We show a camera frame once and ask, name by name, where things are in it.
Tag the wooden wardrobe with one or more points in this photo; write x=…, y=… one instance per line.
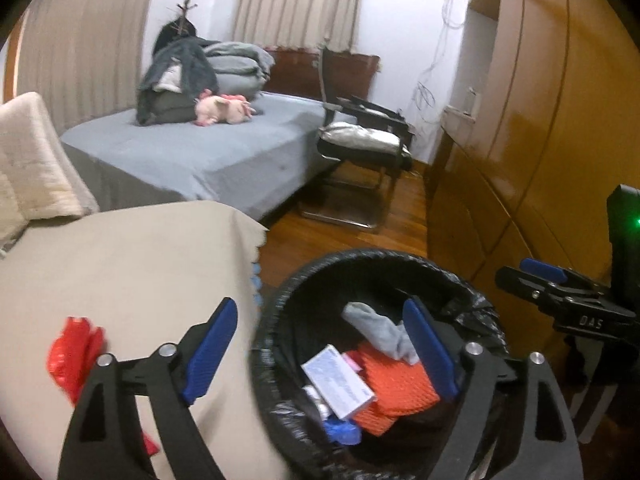
x=550, y=135

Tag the black trash bin with liner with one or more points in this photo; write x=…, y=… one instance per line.
x=290, y=305

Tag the grey cloth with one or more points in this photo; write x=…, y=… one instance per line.
x=380, y=332

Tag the pink paper piece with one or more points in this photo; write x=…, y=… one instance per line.
x=352, y=360

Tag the beige quilt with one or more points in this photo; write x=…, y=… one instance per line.
x=35, y=170

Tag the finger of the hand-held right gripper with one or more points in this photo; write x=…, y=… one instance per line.
x=547, y=270
x=525, y=286

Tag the grey seat cushion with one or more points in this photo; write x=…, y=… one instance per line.
x=360, y=136

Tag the dark hanging coat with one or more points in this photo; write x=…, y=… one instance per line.
x=170, y=37

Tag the beige striped curtain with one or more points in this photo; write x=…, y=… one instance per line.
x=300, y=0
x=85, y=45

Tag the grey folded duvets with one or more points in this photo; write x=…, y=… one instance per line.
x=240, y=67

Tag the bed with grey sheet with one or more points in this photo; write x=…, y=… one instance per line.
x=200, y=155

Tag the black metal chair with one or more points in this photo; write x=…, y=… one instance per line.
x=370, y=160

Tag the orange foam net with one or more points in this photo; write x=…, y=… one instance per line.
x=400, y=387

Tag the white plastic wrapper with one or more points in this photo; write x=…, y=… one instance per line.
x=317, y=402

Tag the dark grey fleece blanket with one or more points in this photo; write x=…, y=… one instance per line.
x=185, y=67

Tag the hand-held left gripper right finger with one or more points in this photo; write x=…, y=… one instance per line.
x=430, y=352

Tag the blue plastic bag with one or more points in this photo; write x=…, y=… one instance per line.
x=342, y=431

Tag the pink plush toy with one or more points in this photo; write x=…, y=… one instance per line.
x=220, y=109

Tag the white blue cardboard box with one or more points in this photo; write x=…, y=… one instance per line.
x=335, y=380

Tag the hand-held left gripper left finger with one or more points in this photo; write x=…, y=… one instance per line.
x=210, y=350

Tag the wooden coat rack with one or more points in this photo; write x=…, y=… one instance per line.
x=187, y=10

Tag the dark wooden headboard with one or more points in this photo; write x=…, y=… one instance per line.
x=300, y=72

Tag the red plastic bag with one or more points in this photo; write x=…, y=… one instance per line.
x=75, y=350

